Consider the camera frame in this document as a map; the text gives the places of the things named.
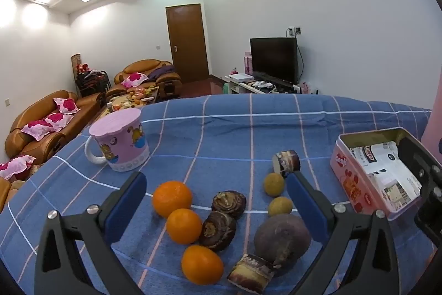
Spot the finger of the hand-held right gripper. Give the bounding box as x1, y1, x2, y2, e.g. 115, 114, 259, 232
397, 137, 442, 209
414, 208, 442, 247

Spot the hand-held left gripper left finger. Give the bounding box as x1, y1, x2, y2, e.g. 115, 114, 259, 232
35, 171, 148, 295

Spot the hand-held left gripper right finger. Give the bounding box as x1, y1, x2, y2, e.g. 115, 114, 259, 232
286, 171, 403, 295

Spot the orange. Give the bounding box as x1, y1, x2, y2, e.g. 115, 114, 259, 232
152, 180, 193, 219
181, 245, 224, 284
166, 208, 203, 245

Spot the pink metal tin box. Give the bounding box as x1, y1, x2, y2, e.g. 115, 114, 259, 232
329, 127, 442, 221

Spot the chocolate swirl muffin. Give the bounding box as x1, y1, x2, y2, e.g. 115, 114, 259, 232
198, 210, 237, 252
211, 190, 247, 220

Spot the small yellow round fruit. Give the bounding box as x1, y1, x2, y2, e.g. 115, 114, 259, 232
263, 173, 285, 197
268, 196, 293, 218

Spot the white printed paper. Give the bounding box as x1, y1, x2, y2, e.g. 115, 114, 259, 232
350, 141, 422, 205

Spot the purple round fruit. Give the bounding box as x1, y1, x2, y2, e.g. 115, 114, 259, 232
254, 214, 312, 271

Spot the chocolate cake roll slice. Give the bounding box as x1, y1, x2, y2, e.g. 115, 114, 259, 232
227, 254, 276, 293
272, 150, 301, 177

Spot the pink cartoon mug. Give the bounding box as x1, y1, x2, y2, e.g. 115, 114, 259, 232
85, 115, 151, 173

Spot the pink silicone mug lid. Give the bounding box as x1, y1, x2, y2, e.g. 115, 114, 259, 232
89, 108, 142, 138

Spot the blue plaid cloth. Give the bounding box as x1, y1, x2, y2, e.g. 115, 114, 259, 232
0, 94, 436, 295

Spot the pink floral cushion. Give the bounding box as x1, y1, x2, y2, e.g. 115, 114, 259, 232
45, 113, 74, 128
122, 72, 148, 87
0, 155, 37, 180
21, 120, 57, 142
53, 98, 81, 114

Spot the assorted snacks pile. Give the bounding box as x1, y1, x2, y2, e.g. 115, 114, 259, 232
110, 86, 156, 109

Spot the wooden coffee table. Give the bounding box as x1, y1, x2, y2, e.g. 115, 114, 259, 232
91, 86, 160, 126

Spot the black storage rack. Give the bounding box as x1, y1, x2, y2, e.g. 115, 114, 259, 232
75, 69, 111, 97

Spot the long brown leather sofa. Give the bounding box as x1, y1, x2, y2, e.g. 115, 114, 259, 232
5, 90, 106, 161

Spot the white television stand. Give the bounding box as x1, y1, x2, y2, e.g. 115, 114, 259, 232
224, 74, 311, 96

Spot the purple blanket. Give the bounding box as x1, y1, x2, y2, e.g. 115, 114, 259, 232
147, 64, 177, 81

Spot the brown leather armchair sofa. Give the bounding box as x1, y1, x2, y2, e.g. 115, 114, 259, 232
114, 60, 182, 98

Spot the black television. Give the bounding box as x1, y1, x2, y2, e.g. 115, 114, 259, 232
250, 37, 298, 85

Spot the brown standing board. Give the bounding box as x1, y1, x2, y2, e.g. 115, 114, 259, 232
71, 54, 82, 81

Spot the brown wooden door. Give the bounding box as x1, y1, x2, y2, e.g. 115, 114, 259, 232
166, 4, 210, 83

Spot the black power cable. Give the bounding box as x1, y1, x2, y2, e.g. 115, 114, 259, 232
296, 36, 305, 83

